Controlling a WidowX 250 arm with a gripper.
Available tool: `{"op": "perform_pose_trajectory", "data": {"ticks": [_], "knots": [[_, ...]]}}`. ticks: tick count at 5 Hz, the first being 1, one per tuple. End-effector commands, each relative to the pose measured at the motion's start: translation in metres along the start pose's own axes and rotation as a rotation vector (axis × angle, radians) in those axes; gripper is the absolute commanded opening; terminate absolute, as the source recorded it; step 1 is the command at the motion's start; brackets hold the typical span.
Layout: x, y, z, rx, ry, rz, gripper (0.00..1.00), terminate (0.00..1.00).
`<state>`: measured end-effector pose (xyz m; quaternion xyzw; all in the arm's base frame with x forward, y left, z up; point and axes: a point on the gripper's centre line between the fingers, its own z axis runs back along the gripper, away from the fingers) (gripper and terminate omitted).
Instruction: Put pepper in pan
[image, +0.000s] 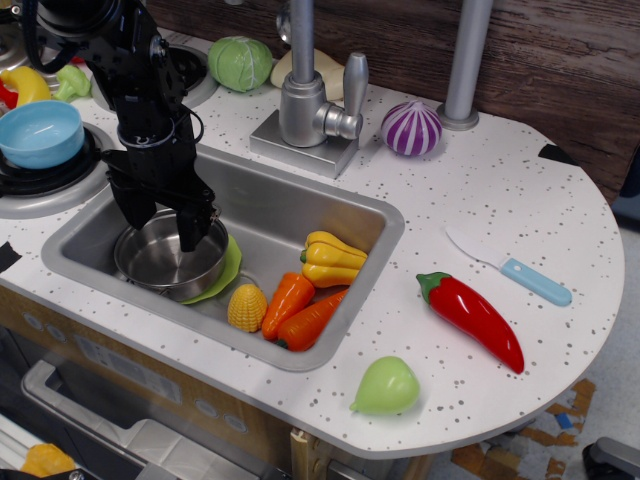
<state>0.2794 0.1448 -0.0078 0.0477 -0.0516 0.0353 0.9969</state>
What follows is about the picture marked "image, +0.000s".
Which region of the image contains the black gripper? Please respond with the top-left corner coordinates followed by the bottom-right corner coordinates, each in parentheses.
top-left (102, 106), bottom-right (220, 252)

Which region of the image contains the red toy chili pepper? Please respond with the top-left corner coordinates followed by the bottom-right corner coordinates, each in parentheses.
top-left (416, 272), bottom-right (525, 374)

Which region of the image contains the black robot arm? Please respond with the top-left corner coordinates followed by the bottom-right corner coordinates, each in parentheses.
top-left (19, 1), bottom-right (216, 252)

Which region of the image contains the small steel pan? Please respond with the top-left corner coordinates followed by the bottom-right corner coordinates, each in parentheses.
top-left (114, 209), bottom-right (230, 301)

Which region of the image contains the yellow toy bell pepper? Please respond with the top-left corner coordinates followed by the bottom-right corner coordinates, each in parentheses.
top-left (300, 231), bottom-right (368, 288)

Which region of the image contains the green plastic plate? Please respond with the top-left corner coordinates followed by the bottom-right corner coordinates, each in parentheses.
top-left (181, 236), bottom-right (242, 305)

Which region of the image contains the steel sink basin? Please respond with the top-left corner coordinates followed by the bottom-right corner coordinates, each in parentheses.
top-left (42, 146), bottom-right (404, 371)

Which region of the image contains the yellow toy corn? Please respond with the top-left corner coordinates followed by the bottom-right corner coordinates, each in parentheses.
top-left (227, 284), bottom-right (268, 333)

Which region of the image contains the back right stove burner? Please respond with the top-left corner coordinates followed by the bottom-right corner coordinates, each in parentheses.
top-left (90, 43), bottom-right (220, 111)

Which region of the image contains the stove burner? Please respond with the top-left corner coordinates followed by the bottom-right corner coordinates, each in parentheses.
top-left (1, 124), bottom-right (114, 220)
top-left (90, 43), bottom-right (220, 111)

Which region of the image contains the front left stove burner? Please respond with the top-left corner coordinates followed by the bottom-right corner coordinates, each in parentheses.
top-left (1, 124), bottom-right (114, 220)

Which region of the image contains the blue plastic bowl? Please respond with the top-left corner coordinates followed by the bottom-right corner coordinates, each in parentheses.
top-left (1, 100), bottom-right (85, 170)

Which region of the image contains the upper orange toy carrot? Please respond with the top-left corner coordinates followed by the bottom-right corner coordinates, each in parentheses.
top-left (261, 272), bottom-right (315, 341)

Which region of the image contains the orange toy carrot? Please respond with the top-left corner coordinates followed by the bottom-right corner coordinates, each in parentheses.
top-left (261, 272), bottom-right (315, 341)
top-left (276, 289), bottom-right (348, 352)

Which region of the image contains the green toy broccoli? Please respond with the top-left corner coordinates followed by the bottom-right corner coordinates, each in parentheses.
top-left (53, 65), bottom-right (91, 103)

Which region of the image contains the black tape left edge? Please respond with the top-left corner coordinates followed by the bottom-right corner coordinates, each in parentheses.
top-left (0, 241), bottom-right (22, 273)

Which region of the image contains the black tape edge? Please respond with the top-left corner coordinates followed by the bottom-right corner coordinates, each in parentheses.
top-left (538, 144), bottom-right (578, 166)
top-left (0, 241), bottom-right (22, 273)

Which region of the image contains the silver toy faucet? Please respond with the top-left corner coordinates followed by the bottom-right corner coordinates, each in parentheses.
top-left (250, 1), bottom-right (369, 179)

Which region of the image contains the green toy cabbage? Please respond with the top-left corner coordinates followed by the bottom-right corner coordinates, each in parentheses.
top-left (208, 36), bottom-right (273, 93)

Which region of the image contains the lower orange toy carrot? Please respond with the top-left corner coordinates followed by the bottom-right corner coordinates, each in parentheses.
top-left (276, 289), bottom-right (348, 352)

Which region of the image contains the yellow toy banana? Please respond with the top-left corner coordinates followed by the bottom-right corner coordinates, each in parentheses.
top-left (1, 66), bottom-right (51, 108)

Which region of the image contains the red toy at edge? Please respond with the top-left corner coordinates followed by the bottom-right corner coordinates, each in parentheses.
top-left (0, 81), bottom-right (19, 110)

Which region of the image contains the cream toy potato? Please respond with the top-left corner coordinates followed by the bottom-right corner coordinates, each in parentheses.
top-left (270, 49), bottom-right (345, 101)

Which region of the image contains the purple striped toy onion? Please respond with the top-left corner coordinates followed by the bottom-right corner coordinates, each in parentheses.
top-left (381, 100), bottom-right (443, 157)

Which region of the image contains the yellow object bottom left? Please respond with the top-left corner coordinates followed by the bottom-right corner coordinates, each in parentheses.
top-left (20, 443), bottom-right (76, 478)

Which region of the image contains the green toy pear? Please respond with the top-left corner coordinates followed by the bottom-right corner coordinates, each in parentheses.
top-left (350, 356), bottom-right (421, 415)

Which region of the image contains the grey metal pole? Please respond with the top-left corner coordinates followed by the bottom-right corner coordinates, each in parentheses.
top-left (437, 0), bottom-right (494, 131)

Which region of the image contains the white blue toy knife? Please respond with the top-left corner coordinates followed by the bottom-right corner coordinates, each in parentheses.
top-left (445, 226), bottom-right (573, 307)

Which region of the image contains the black tape right edge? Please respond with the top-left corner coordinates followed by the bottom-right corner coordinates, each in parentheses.
top-left (538, 144), bottom-right (578, 166)

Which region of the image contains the oven door handle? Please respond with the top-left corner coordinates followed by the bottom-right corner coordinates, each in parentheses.
top-left (21, 361), bottom-right (215, 479)

